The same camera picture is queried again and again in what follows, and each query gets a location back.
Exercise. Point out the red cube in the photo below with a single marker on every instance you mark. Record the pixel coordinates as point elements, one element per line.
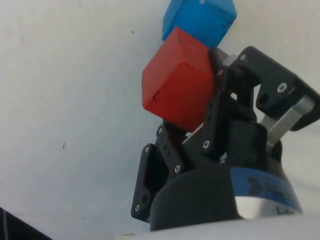
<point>180,85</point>

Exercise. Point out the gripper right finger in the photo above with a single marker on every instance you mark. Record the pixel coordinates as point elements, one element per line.
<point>270,75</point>

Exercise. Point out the blue cube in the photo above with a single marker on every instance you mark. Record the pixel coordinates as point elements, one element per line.
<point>200,20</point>

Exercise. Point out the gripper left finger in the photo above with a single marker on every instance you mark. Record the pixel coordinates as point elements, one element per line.
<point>146,180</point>

